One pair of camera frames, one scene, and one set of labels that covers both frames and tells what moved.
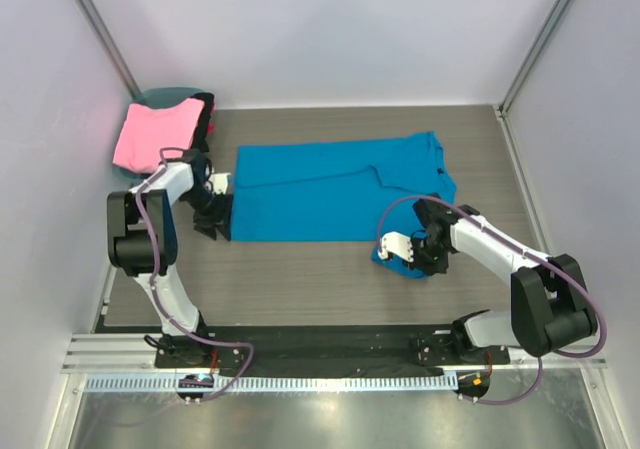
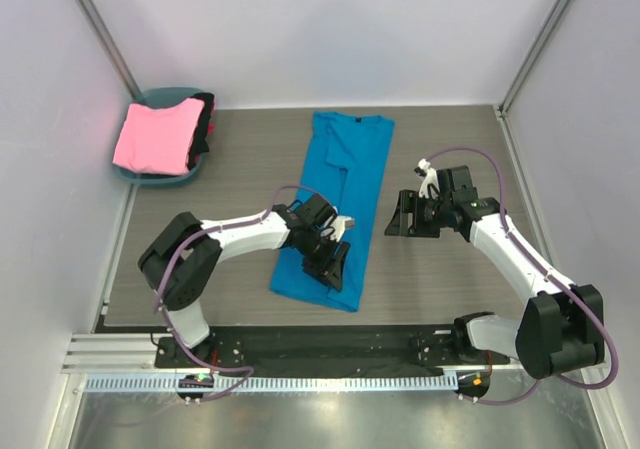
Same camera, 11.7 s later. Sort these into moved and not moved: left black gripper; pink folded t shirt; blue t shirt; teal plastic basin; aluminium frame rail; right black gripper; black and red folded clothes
Moved: left black gripper; right black gripper; blue t shirt
Not moved: aluminium frame rail; black and red folded clothes; pink folded t shirt; teal plastic basin
